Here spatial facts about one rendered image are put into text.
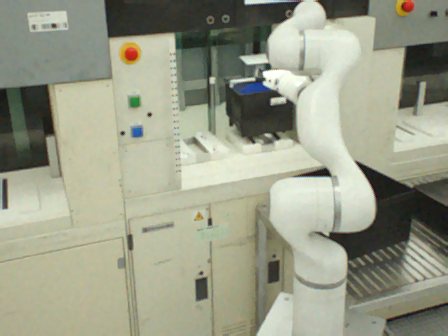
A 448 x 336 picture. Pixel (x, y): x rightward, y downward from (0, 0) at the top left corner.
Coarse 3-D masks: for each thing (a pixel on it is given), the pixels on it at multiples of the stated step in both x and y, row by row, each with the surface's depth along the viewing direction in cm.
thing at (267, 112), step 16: (256, 64) 212; (224, 80) 221; (240, 80) 213; (240, 96) 206; (256, 96) 208; (272, 96) 210; (240, 112) 209; (256, 112) 210; (272, 112) 212; (288, 112) 215; (240, 128) 213; (256, 128) 213; (272, 128) 215; (288, 128) 217
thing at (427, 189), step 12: (444, 180) 192; (420, 192) 185; (432, 192) 184; (444, 192) 184; (420, 204) 186; (432, 204) 181; (444, 204) 176; (420, 216) 187; (432, 216) 182; (444, 216) 177; (444, 228) 178
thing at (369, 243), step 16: (304, 176) 183; (320, 176) 187; (368, 176) 188; (384, 176) 181; (384, 192) 182; (400, 192) 176; (384, 208) 165; (400, 208) 169; (384, 224) 168; (400, 224) 171; (336, 240) 165; (352, 240) 163; (368, 240) 167; (384, 240) 170; (400, 240) 174; (352, 256) 165
